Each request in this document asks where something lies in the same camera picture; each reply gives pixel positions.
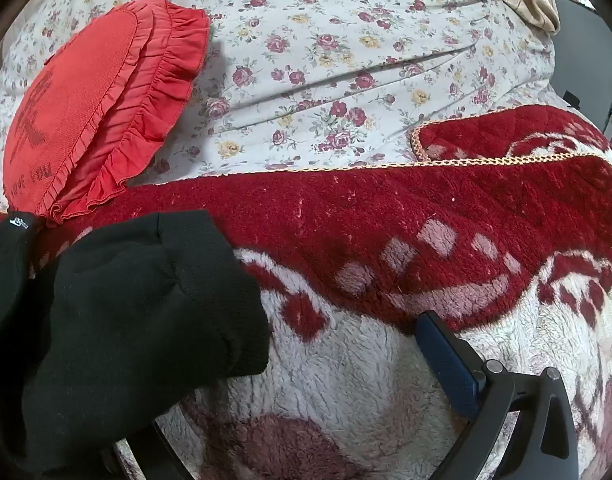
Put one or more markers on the red ruffled cushion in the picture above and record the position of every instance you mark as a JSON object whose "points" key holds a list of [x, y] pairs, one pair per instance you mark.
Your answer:
{"points": [[93, 105]]}

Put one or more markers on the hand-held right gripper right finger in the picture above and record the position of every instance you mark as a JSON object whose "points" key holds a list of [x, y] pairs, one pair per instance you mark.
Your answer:
{"points": [[448, 362]]}

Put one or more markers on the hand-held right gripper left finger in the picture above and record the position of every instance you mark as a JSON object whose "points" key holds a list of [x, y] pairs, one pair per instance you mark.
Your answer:
{"points": [[167, 460]]}

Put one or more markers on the black pants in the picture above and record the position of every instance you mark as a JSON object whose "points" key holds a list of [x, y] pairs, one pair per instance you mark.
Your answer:
{"points": [[116, 320]]}

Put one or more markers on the red and white plush blanket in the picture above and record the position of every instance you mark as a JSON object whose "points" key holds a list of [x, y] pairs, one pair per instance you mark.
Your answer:
{"points": [[385, 270]]}

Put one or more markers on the floral bedsheet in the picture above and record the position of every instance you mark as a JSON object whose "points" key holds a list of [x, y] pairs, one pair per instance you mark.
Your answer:
{"points": [[336, 55]]}

